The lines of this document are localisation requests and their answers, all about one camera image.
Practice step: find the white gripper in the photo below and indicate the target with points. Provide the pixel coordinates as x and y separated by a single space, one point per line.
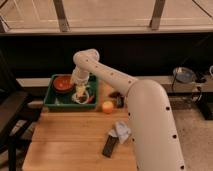
79 77

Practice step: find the white cup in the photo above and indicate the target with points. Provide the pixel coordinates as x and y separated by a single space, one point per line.
84 99

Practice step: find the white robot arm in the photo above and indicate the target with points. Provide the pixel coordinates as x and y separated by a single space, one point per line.
155 138

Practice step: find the green plastic tray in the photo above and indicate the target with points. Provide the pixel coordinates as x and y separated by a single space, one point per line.
63 100

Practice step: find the red bowl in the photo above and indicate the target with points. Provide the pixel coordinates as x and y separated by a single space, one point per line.
63 83

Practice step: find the orange ball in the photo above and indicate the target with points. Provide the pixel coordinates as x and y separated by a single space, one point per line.
107 107

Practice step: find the dark brown small object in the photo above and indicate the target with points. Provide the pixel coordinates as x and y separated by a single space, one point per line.
119 99

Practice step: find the light blue crumpled cloth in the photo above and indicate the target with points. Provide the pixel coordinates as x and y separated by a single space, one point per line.
120 131

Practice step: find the black chair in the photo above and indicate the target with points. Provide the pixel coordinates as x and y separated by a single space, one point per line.
15 114

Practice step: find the black rectangular remote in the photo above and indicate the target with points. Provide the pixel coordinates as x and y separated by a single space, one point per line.
109 146

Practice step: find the blue bowl in background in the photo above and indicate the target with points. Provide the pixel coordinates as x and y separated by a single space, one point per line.
184 75

